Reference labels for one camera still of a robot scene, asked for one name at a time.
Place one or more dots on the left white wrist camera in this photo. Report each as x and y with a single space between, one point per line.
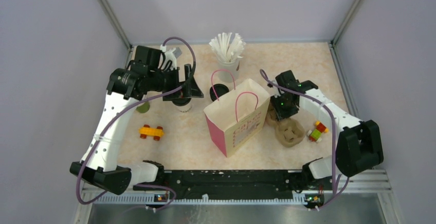
171 56

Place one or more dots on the bundle of white straws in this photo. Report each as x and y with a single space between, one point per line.
228 47

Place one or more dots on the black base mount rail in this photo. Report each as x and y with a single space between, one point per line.
236 184

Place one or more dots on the white paper cup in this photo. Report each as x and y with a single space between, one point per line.
184 108

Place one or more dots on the stack of black lids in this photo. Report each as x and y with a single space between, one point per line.
217 90

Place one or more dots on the green red toy block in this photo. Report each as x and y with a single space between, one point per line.
315 135

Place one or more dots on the brown pulp cup carrier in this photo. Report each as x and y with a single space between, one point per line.
289 132

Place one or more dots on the orange toy car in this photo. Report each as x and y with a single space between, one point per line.
147 131

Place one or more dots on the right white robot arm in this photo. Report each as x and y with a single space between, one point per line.
357 144

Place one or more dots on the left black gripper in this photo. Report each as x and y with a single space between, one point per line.
191 90

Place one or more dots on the stack of paper cups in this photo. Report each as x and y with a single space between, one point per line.
143 108

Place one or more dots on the black cup lid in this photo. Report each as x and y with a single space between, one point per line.
181 102

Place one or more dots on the cream pink paper bag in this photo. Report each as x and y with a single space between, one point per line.
234 117

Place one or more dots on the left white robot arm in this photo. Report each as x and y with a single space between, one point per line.
150 70

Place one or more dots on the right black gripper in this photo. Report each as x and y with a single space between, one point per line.
282 113

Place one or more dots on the white cup holding straws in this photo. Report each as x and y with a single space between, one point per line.
232 67

